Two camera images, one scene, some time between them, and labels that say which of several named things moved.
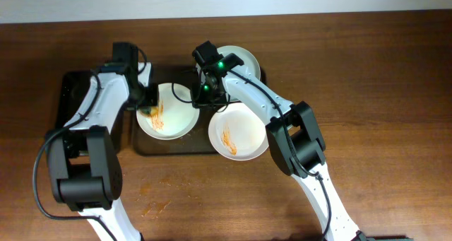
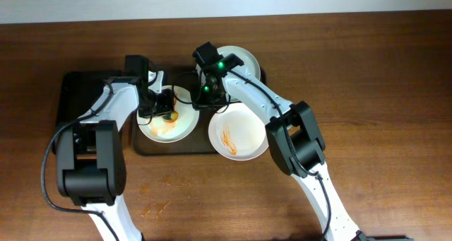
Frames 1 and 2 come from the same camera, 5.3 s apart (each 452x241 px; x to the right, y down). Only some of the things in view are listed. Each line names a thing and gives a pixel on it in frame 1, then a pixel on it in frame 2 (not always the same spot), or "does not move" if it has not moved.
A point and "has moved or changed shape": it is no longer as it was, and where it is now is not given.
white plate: (236, 133) does not move
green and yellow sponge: (150, 110) has moved or changed shape
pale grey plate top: (249, 66) does not move
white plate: (175, 116) does not move
